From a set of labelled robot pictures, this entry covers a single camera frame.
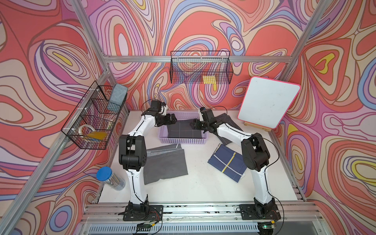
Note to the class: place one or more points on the wooden whiteboard stand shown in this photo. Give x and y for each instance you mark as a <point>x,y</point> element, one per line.
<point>258,126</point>

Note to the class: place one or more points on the dark grey pillowcase at back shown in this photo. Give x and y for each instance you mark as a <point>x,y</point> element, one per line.
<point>228,131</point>

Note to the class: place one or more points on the white tape roll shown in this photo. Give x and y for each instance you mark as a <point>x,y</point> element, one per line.
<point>85,129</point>

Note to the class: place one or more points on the yellow card in basket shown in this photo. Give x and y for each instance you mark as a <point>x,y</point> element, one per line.
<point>95,136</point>

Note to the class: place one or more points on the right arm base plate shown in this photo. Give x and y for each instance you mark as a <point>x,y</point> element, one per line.
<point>258,212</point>

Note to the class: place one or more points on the navy yellow-striped pillowcase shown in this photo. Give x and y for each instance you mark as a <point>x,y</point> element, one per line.
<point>228,162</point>

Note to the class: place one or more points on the purple plastic basket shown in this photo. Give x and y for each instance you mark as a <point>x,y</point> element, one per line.
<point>182,115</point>

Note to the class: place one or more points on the yellow sticky note pad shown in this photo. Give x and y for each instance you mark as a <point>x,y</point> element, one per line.
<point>209,79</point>

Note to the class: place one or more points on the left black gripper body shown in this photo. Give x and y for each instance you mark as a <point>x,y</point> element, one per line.
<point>163,119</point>

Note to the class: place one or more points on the aluminium front rail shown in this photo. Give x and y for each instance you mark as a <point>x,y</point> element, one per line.
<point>218,218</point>

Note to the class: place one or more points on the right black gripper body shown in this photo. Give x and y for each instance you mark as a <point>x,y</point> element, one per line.
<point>200,125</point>

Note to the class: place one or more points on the dark grey checked pillowcase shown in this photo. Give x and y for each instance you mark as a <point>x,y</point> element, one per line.
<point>183,129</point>

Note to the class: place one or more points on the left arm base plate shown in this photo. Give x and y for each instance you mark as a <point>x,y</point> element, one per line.
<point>142,212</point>

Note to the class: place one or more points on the black wire basket left wall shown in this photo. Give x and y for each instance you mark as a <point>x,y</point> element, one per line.
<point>92,110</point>

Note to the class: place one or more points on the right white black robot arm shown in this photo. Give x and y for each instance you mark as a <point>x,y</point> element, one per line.
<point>254,152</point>

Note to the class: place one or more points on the black wire basket back wall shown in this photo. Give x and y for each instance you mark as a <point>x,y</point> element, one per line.
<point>189,67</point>

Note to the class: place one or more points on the plain grey pillowcase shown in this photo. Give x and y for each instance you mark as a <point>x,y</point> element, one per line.
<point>165,162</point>

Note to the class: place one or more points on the pink-framed whiteboard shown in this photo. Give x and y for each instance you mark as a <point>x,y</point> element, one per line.
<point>266,101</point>

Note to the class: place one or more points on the blue-lidded clear jar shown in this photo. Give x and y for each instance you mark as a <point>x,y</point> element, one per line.
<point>106,175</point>

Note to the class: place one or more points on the grey sponge block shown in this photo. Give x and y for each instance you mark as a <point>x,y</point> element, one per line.
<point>117,97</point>

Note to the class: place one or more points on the black wire basket wall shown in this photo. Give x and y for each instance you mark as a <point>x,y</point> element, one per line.
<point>189,67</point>
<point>92,110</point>

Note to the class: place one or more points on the green circuit board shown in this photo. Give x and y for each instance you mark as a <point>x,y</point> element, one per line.
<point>144,226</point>

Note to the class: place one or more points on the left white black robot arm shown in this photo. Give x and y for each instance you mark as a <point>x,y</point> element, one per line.
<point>132,154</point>

